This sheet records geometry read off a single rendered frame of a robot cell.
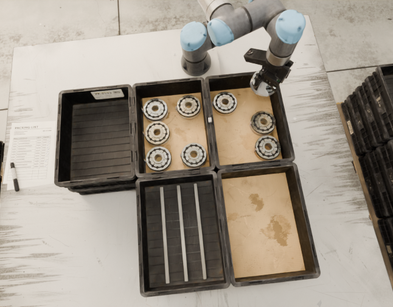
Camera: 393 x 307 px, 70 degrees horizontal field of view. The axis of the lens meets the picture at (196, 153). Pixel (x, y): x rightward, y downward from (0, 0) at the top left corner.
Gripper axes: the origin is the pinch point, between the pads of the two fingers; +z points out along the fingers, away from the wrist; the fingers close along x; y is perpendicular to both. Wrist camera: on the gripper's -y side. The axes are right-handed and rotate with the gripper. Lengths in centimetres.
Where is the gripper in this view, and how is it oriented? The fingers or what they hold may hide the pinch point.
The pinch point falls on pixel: (259, 86)
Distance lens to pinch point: 112.9
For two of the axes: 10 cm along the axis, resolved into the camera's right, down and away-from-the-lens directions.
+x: 6.4, -7.3, 2.3
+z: 0.1, 3.0, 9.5
